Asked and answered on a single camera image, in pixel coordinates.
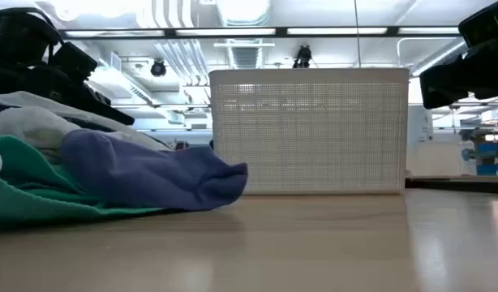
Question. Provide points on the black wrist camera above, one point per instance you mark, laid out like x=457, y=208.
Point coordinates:
x=72, y=61
x=484, y=24

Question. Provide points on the grey garment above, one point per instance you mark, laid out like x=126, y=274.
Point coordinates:
x=50, y=103

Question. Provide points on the black overhead frame bar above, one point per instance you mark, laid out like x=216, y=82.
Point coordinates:
x=280, y=31

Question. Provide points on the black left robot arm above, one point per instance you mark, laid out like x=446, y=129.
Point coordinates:
x=18, y=44

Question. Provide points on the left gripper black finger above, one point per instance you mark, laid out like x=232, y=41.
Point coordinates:
x=107, y=109

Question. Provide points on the stack of blue boxes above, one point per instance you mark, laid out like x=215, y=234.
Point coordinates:
x=492, y=158

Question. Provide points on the black aluminium frame rails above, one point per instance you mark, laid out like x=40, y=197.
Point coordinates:
x=456, y=185

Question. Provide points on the turquoise green garment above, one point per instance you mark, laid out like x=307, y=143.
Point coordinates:
x=22, y=194

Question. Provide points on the white wall box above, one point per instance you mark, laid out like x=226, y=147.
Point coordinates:
x=420, y=123

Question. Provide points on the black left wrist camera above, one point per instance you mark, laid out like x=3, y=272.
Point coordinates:
x=72, y=61

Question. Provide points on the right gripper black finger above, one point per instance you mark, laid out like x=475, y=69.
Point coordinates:
x=445, y=85

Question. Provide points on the black ceiling-mounted device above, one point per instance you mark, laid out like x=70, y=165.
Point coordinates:
x=303, y=56

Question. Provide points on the black ceiling spotlight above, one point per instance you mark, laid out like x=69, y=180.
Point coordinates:
x=158, y=68

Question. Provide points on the white plastic mesh basket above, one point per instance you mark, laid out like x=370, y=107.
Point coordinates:
x=314, y=130

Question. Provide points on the purple-blue sock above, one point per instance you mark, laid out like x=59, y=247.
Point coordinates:
x=151, y=178

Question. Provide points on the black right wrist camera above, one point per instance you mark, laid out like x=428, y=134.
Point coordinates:
x=484, y=24

